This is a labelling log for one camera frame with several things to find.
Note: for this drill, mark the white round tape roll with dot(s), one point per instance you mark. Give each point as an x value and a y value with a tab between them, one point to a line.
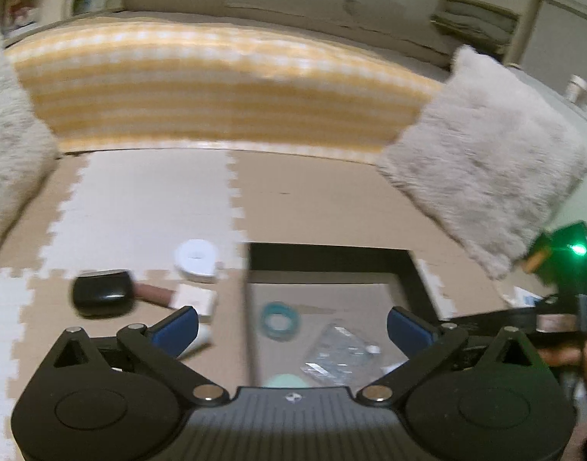
197	257

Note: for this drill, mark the white charger plug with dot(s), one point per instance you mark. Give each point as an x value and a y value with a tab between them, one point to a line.
197	297

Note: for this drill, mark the brown lipstick tube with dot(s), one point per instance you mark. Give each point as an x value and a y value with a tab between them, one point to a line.
151	294

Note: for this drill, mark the folded beige blankets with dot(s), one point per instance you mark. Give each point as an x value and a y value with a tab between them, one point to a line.
475	21

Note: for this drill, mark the foam puzzle floor mat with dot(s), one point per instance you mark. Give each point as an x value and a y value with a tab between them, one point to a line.
144	192

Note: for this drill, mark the white plastic tool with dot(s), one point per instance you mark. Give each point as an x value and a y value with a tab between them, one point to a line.
202	336

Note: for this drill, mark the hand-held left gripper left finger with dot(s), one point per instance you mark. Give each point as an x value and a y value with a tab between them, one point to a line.
175	331

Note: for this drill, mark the black earbuds case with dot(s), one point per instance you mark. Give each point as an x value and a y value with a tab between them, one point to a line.
101	295

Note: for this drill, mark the grey door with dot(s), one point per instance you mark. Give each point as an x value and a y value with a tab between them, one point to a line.
528	29

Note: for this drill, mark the tissue box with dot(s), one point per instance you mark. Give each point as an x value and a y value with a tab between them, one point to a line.
89	4

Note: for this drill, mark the white lidded jar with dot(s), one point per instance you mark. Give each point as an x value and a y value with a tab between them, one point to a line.
576	87

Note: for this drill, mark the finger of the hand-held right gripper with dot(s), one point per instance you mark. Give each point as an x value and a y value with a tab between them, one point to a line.
514	319

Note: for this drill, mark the person's right hand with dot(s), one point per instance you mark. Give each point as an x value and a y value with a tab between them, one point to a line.
562	358

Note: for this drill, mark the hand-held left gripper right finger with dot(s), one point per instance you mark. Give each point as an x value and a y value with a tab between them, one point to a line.
408	333

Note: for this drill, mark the yellow checked bed sheet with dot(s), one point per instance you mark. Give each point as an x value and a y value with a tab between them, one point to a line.
202	91

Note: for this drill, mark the white fluffy cushion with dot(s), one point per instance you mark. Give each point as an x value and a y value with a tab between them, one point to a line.
480	168
10	153

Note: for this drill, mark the black square box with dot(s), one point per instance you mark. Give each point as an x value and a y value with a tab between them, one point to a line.
322	259

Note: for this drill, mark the clear blister pack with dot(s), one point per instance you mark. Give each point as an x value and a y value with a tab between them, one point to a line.
341	350

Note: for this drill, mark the mint round tape measure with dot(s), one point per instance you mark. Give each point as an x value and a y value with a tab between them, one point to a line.
286	381

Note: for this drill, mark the teal tape roll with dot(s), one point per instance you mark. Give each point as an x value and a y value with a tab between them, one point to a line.
265	321

